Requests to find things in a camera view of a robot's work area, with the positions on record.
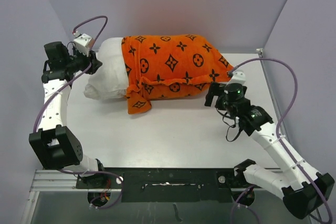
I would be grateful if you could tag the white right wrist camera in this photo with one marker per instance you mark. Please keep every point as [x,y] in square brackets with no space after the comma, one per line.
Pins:
[237,76]

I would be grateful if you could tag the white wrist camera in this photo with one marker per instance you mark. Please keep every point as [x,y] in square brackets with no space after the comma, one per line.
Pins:
[237,76]
[83,42]

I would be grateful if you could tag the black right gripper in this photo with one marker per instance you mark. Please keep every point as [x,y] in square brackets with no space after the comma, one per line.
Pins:
[216,88]

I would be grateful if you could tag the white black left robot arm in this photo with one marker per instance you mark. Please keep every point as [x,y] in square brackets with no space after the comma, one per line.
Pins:
[54,144]

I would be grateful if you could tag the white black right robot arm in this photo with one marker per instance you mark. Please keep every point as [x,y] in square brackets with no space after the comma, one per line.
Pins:
[301,187]

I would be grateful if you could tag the orange patterned plush pillowcase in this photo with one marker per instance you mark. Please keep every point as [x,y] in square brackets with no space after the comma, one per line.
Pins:
[169,67]

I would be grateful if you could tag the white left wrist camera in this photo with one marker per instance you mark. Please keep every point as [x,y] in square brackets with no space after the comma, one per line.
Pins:
[83,42]

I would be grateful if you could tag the white pillow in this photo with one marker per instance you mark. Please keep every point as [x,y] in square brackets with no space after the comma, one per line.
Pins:
[111,79]

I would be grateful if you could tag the aluminium frame rail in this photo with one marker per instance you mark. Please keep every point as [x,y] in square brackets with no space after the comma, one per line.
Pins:
[51,194]

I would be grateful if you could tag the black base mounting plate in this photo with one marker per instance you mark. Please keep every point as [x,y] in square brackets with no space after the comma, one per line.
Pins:
[168,184]

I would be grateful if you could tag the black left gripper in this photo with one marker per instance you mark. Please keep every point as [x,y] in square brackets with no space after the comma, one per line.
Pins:
[94,63]

